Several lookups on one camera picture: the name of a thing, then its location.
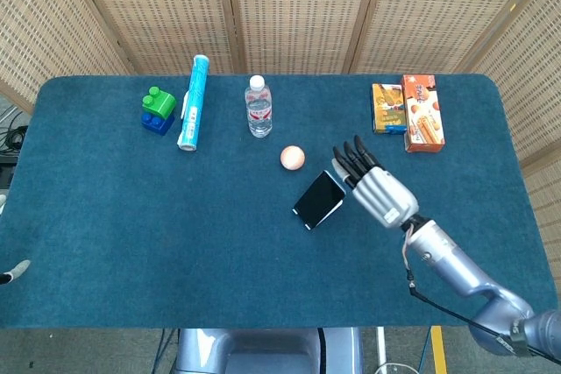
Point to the clear plastic water bottle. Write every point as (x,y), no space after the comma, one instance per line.
(259,111)

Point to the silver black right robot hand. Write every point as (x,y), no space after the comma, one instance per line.
(381,192)

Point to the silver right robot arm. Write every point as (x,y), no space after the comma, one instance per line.
(460,264)

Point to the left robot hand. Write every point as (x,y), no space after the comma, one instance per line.
(17,270)

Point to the orange snack box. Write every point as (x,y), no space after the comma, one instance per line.
(424,117)

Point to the woven wooden folding screen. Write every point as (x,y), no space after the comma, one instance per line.
(298,6)

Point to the black smartphone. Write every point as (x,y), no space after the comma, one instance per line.
(320,199)

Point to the black floor device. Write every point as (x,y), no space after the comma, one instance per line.
(6,170)

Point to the green toy building block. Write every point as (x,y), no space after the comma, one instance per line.
(158,103)

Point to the blue cling wrap roll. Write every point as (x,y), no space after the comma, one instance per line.
(195,102)

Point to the orange ball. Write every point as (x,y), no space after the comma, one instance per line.
(293,157)

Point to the blue toy building block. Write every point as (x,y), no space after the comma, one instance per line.
(158,125)

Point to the blue carpet table cover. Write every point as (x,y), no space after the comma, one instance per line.
(175,238)

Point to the grey blue robot torso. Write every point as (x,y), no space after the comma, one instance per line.
(271,352)

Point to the yellow snack box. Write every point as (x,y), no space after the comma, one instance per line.
(388,109)

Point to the white metal pole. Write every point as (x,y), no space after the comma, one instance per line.
(381,343)

